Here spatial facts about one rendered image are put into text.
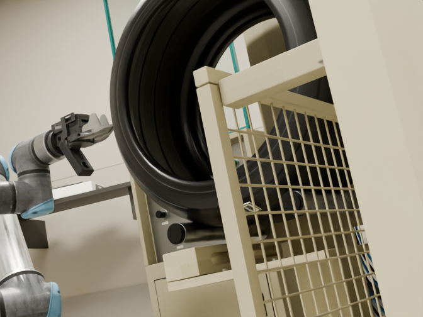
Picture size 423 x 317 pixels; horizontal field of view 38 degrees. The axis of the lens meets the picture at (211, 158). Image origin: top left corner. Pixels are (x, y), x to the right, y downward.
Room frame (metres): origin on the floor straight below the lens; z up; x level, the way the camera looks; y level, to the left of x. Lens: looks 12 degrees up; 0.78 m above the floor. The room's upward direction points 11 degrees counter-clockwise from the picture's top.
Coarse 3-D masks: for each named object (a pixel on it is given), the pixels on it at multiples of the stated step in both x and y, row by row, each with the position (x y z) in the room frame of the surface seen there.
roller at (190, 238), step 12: (168, 228) 1.29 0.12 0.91; (180, 228) 1.27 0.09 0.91; (192, 228) 1.29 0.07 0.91; (204, 228) 1.33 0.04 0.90; (216, 228) 1.36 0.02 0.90; (252, 228) 1.49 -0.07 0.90; (264, 228) 1.54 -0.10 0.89; (180, 240) 1.27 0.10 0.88; (192, 240) 1.30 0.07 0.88; (204, 240) 1.34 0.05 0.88; (216, 240) 1.39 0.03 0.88
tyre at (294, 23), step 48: (144, 0) 1.25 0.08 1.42; (192, 0) 1.38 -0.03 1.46; (240, 0) 1.42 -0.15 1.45; (288, 0) 1.06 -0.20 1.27; (144, 48) 1.40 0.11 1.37; (192, 48) 1.51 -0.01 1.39; (288, 48) 1.07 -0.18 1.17; (144, 96) 1.46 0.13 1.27; (192, 96) 1.55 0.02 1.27; (144, 144) 1.45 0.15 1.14; (192, 144) 1.56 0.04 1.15; (288, 144) 1.10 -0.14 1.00; (336, 144) 1.13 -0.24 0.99; (192, 192) 1.23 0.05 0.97
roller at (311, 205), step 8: (288, 192) 1.12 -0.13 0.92; (296, 192) 1.11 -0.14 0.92; (304, 192) 1.14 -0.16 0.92; (320, 192) 1.20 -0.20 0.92; (328, 192) 1.23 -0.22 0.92; (336, 192) 1.26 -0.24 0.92; (344, 192) 1.30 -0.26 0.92; (352, 192) 1.34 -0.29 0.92; (288, 200) 1.12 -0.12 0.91; (296, 200) 1.11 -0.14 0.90; (312, 200) 1.15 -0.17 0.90; (320, 200) 1.17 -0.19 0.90; (328, 200) 1.20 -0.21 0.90; (336, 200) 1.24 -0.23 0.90; (288, 208) 1.12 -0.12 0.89; (296, 208) 1.11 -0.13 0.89; (304, 208) 1.12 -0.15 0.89; (312, 208) 1.15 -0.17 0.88; (320, 208) 1.18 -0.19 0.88; (344, 208) 1.28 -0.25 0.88; (352, 208) 1.32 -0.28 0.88
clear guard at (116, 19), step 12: (108, 0) 2.30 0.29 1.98; (120, 0) 2.27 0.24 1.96; (132, 0) 2.24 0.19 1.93; (108, 12) 2.31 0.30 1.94; (120, 12) 2.28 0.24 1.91; (132, 12) 2.24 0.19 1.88; (108, 24) 2.31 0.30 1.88; (120, 24) 2.28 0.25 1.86; (120, 36) 2.29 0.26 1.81; (228, 48) 2.02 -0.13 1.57; (228, 60) 2.03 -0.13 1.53; (228, 72) 2.03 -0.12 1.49; (228, 108) 2.05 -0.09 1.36; (240, 108) 2.02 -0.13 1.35; (228, 120) 2.05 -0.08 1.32; (240, 120) 2.03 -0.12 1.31; (228, 132) 2.05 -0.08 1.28
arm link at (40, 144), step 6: (48, 132) 1.60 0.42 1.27; (36, 138) 1.61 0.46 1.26; (42, 138) 1.59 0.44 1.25; (36, 144) 1.60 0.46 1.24; (42, 144) 1.59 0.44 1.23; (36, 150) 1.60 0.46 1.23; (42, 150) 1.59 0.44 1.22; (48, 150) 1.59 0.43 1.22; (42, 156) 1.61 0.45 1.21; (48, 156) 1.60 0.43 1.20; (54, 156) 1.61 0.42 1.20; (60, 156) 1.63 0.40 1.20; (48, 162) 1.63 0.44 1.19; (54, 162) 1.64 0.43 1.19
